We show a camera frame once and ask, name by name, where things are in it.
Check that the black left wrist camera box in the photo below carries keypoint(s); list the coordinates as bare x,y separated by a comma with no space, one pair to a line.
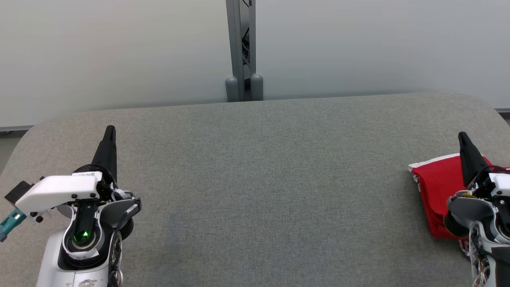
18,192

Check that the teal left camera connector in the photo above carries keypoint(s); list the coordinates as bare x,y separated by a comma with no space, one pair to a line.
11,223

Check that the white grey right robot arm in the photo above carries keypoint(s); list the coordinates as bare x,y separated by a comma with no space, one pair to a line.
482,239

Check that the grey cylindrical post foot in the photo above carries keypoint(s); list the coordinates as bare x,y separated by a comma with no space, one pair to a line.
231,89
257,87

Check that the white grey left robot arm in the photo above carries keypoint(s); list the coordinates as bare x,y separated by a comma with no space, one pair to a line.
79,259

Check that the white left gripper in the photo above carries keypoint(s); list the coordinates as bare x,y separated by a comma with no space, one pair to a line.
59,191

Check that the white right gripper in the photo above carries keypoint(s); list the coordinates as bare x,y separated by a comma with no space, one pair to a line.
500,183

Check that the red white Bulls shorts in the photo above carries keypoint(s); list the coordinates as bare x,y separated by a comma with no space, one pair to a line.
442,179

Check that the grey partition post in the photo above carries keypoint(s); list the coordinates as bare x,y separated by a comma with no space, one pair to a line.
239,40

